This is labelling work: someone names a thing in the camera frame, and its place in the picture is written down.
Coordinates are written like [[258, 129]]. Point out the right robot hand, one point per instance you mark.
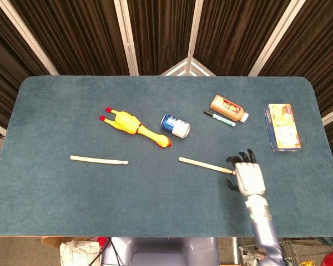
[[249, 177]]

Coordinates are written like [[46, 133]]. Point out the wooden drumstick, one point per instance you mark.
[[199, 164], [100, 160]]

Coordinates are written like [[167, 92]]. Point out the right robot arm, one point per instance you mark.
[[263, 230]]

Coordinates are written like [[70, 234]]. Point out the yellow and blue carton box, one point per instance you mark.
[[283, 127]]

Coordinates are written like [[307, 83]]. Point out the white marker pen black cap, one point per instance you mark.
[[222, 119]]

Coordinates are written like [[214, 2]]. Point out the brown drink bottle white cap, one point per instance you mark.
[[227, 107]]

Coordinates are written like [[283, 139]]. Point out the blue and white soda can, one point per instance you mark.
[[176, 127]]

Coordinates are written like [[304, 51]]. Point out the small yellow toy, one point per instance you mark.
[[306, 263]]

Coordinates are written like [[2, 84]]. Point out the grey robot torso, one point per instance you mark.
[[161, 252]]

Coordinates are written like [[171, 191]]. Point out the yellow rubber chicken toy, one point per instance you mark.
[[125, 122]]

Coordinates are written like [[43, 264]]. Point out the small red object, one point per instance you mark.
[[102, 241]]

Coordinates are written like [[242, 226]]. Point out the blue carpet table mat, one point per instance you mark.
[[72, 199]]

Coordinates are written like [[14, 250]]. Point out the white checked bag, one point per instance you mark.
[[77, 253]]

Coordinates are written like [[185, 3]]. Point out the brown cardboard box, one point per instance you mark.
[[55, 241]]

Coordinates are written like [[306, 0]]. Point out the white triangular frame base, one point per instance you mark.
[[172, 68]]

